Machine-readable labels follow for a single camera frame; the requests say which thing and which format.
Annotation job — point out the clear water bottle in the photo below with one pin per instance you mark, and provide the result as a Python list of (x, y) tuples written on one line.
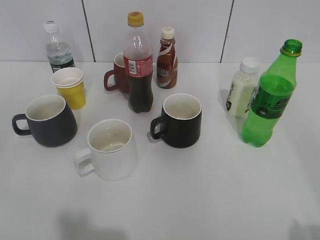
[(58, 51)]

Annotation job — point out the white ceramic mug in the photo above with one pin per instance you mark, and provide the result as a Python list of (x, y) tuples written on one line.
[(111, 153)]

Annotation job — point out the dark red ceramic mug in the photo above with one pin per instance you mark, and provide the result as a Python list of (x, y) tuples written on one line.
[(120, 80)]

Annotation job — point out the white milk bottle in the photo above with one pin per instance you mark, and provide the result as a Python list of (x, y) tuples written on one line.
[(243, 86)]

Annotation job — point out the yellow paper cup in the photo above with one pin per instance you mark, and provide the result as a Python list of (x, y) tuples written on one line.
[(70, 85)]

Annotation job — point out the black ceramic mug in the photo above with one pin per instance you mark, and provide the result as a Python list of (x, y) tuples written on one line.
[(180, 122)]

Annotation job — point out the green sprite bottle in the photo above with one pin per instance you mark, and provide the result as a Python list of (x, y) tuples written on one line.
[(275, 88)]

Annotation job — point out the brown coffee drink bottle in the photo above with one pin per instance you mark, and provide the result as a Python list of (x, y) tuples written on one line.
[(167, 61)]

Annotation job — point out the cola bottle yellow cap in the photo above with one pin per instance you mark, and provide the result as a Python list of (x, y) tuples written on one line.
[(138, 61)]

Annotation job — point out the gray ceramic mug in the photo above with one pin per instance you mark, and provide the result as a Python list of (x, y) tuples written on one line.
[(48, 119)]

